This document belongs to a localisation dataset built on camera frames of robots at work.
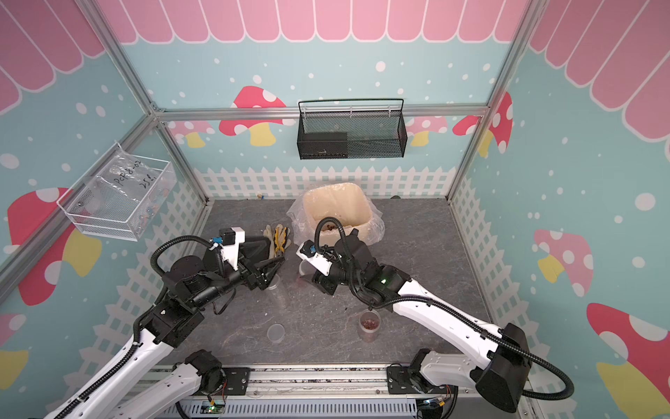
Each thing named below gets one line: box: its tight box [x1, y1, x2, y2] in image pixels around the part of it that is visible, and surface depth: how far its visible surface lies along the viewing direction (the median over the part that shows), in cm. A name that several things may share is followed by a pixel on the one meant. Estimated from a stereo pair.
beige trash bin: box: [302, 182, 374, 248], surface depth 91 cm
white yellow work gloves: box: [262, 223, 292, 260], surface depth 108 cm
